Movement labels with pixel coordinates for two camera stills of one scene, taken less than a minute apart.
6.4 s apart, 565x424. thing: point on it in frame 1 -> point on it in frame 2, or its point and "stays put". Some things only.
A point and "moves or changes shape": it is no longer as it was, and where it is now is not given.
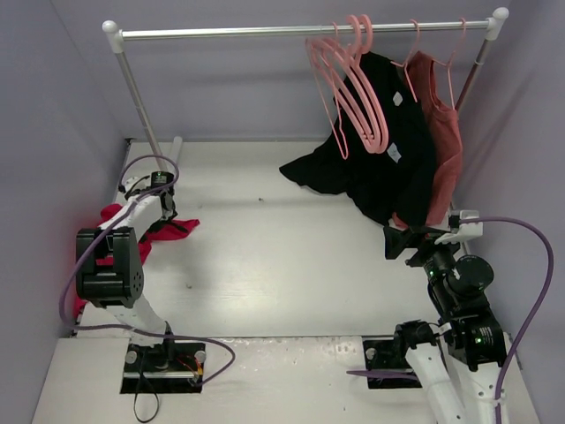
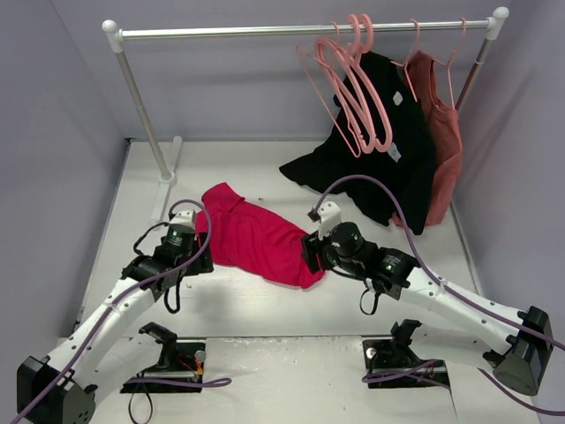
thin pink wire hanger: x=309 y=43 moves or changes shape
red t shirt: x=162 y=228 -> x=250 y=236
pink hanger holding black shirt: x=408 y=59 stays put
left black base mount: x=166 y=367 stays put
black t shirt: x=380 y=149 stays put
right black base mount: x=387 y=352 stays put
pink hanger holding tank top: x=448 y=64 stays put
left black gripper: x=166 y=212 -> x=201 y=254
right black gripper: x=409 y=243 -> x=311 y=253
